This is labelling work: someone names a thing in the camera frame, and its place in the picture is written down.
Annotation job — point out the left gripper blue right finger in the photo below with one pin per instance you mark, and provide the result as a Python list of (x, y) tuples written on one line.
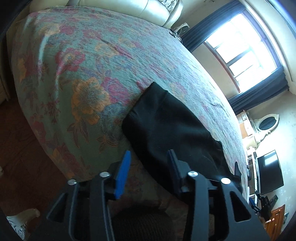
[(178, 171)]

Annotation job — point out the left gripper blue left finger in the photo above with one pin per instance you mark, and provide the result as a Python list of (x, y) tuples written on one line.
[(121, 175)]

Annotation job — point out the black pants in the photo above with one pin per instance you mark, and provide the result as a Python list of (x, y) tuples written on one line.
[(159, 122)]

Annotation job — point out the white dresser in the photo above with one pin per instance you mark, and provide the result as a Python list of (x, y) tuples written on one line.
[(248, 130)]

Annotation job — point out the black flat monitor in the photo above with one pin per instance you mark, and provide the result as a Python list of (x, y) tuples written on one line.
[(270, 174)]

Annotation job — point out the white oval vanity mirror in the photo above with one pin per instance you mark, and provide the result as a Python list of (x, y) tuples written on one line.
[(265, 125)]

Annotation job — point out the orange wooden cabinet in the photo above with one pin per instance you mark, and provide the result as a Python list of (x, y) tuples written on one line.
[(274, 225)]

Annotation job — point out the floral green bedspread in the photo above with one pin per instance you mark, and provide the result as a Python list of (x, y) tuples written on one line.
[(79, 70)]

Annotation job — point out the dark blue upper curtain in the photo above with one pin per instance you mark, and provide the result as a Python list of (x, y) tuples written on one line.
[(201, 31)]

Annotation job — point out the dark blue curtain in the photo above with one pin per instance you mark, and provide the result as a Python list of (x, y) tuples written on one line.
[(201, 31), (265, 90)]

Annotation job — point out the dark blue lower curtain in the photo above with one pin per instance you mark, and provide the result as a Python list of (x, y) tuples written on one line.
[(265, 90)]

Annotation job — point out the white desk fan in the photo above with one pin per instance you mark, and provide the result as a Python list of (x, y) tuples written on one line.
[(183, 28)]

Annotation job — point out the cream tufted leather headboard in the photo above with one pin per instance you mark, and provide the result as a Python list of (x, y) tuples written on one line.
[(161, 13)]

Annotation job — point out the bright window with frame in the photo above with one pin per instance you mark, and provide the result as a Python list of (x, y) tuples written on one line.
[(245, 51)]

